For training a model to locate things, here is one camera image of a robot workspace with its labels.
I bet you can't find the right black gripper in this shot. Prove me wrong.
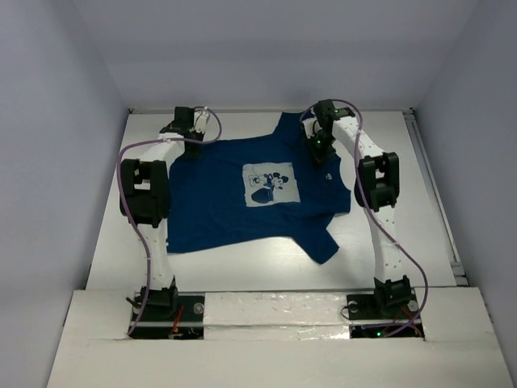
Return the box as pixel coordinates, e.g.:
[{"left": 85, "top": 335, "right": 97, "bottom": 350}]
[{"left": 304, "top": 131, "right": 338, "bottom": 169}]

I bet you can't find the blue printed t-shirt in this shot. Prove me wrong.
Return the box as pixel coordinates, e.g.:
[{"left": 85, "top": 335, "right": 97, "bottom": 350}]
[{"left": 166, "top": 113, "right": 351, "bottom": 264}]

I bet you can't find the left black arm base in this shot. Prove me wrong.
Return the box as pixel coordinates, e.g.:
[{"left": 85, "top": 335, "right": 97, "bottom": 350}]
[{"left": 129, "top": 288, "right": 205, "bottom": 340}]

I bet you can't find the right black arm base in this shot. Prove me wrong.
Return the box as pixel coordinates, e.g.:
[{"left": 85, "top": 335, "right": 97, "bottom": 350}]
[{"left": 339, "top": 293, "right": 424, "bottom": 340}]

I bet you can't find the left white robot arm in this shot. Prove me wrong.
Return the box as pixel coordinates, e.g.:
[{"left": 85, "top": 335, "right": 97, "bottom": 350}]
[{"left": 116, "top": 106, "right": 212, "bottom": 319}]

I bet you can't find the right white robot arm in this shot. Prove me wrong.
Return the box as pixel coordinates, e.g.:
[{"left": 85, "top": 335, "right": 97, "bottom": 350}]
[{"left": 300, "top": 99, "right": 409, "bottom": 317}]

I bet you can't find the white foam strip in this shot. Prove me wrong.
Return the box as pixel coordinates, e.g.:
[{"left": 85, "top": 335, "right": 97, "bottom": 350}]
[{"left": 203, "top": 292, "right": 350, "bottom": 341}]

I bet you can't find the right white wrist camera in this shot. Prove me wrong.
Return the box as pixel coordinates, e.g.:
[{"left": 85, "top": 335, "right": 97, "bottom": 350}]
[{"left": 301, "top": 117, "right": 318, "bottom": 139}]

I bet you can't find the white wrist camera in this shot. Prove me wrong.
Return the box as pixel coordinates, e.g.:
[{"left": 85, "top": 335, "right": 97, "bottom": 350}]
[
  {"left": 193, "top": 108, "right": 211, "bottom": 133},
  {"left": 301, "top": 117, "right": 318, "bottom": 139}
]

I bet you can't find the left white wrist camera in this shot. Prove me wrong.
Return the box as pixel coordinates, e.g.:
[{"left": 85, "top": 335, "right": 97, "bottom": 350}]
[{"left": 193, "top": 108, "right": 211, "bottom": 133}]

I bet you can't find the aluminium rail at right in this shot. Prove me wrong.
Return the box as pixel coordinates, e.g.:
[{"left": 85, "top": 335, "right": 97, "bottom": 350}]
[{"left": 402, "top": 108, "right": 470, "bottom": 287}]

